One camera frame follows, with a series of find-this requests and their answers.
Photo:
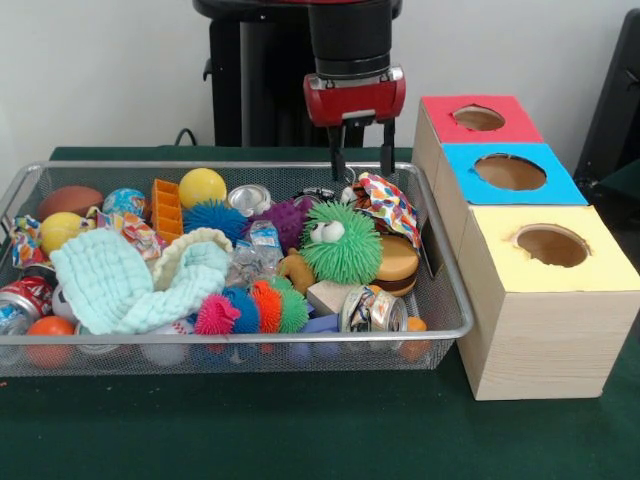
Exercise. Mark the white multicolour dotted cloth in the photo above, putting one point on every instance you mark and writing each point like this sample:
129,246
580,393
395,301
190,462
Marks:
390,207

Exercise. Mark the brown toy football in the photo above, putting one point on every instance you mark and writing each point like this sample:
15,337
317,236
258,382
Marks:
70,200

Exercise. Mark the dark green tablecloth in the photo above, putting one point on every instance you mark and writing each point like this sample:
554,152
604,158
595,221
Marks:
300,430
625,180

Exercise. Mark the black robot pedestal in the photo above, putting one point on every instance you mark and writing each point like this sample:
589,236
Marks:
270,90

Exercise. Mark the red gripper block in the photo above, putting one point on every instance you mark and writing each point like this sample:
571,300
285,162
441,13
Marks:
355,97

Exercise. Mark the crushed drink can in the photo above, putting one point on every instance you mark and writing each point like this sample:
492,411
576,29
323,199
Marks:
372,312

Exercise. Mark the wooden box with three holes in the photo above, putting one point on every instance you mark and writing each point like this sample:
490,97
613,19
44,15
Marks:
550,340

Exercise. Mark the black chair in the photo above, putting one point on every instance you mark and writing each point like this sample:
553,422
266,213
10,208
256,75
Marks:
615,100

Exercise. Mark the green fuzzy toy with eyes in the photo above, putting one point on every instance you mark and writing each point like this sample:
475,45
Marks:
340,250

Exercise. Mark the orange plastic grid tray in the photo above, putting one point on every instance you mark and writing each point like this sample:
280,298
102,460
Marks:
167,210

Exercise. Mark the blue spiky ball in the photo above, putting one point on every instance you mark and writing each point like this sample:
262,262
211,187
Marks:
215,216

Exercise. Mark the yellow ball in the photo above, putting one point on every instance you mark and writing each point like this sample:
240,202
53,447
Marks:
202,187

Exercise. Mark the multicolour fuzzy caterpillar toy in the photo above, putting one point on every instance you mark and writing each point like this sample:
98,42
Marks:
250,310

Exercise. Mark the brown plush animal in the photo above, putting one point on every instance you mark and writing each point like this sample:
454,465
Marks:
295,270

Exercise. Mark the foam burger toy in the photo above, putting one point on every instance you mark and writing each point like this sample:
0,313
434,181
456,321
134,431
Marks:
395,270

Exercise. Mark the mint green cloth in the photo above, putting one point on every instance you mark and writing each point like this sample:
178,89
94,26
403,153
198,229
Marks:
105,285

